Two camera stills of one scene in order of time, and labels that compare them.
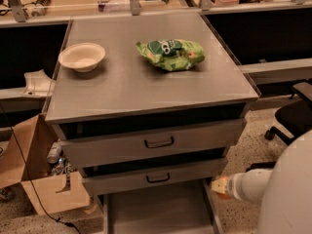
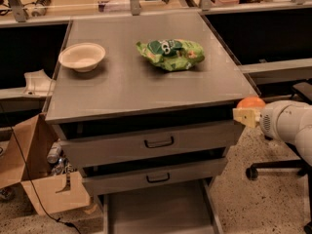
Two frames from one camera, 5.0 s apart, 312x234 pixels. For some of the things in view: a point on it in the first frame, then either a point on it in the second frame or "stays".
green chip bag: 172,55 stays
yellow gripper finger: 219,185 -> 247,116
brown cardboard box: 23,161 stays
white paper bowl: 82,57 stays
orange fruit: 226,196 -> 252,102
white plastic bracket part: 38,84 stays
